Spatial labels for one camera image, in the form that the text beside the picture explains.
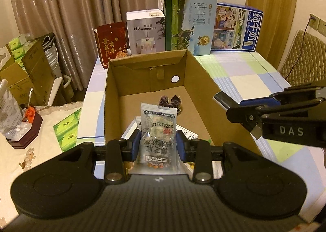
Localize green white medicine box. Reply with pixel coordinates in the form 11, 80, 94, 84
176, 125, 198, 140

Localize grey snack packet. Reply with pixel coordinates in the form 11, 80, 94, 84
134, 103, 177, 174

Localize quilted olive chair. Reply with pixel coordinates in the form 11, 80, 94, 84
280, 30, 326, 85

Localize checked tablecloth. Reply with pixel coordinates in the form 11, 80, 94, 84
77, 51, 325, 222

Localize green tissue pack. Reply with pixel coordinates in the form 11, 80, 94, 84
53, 108, 82, 152

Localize brown cardboard box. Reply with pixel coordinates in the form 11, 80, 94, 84
104, 50, 261, 154

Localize blue milk carton box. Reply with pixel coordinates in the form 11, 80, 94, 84
211, 3, 264, 51

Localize dark wooden tray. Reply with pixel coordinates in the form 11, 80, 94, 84
7, 105, 43, 149

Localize yellow curtain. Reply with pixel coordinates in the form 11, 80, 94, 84
246, 0, 297, 68

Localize red gift box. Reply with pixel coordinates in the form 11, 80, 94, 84
94, 21, 127, 69

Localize brown carton stack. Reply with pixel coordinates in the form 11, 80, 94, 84
1, 41, 55, 106

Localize green sky milk box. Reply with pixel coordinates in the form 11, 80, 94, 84
158, 0, 217, 56

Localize white humidifier box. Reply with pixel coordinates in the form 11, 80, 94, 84
127, 9, 165, 55

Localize beige curtain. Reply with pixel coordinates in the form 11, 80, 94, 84
7, 0, 192, 92

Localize double wall socket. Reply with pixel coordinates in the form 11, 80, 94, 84
308, 14, 326, 36

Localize black power cable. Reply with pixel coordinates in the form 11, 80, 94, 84
283, 16, 318, 81

